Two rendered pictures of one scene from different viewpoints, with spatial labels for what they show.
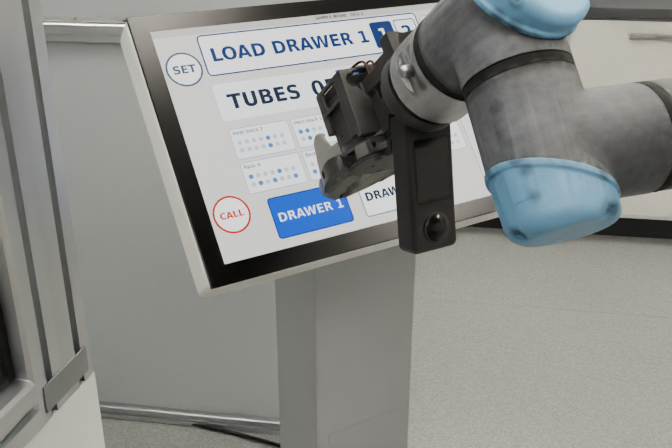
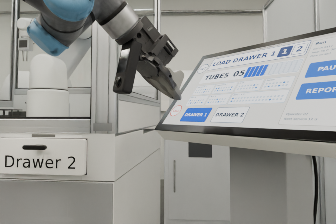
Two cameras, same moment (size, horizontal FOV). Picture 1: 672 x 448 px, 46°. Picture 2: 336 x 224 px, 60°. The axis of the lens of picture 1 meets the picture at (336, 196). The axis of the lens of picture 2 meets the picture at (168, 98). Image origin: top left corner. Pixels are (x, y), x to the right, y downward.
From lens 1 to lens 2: 1.00 m
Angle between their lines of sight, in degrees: 84
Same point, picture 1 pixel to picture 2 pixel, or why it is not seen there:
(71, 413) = (102, 138)
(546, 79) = not seen: hidden behind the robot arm
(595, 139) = not seen: hidden behind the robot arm
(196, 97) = (198, 76)
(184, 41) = (210, 61)
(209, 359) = not seen: outside the picture
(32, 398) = (88, 122)
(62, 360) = (102, 121)
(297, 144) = (211, 92)
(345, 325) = (244, 203)
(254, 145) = (199, 91)
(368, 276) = (255, 179)
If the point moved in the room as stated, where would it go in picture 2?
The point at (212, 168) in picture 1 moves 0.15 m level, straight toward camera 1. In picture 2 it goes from (184, 97) to (133, 96)
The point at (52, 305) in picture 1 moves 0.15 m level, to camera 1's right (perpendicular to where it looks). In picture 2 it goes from (102, 105) to (97, 103)
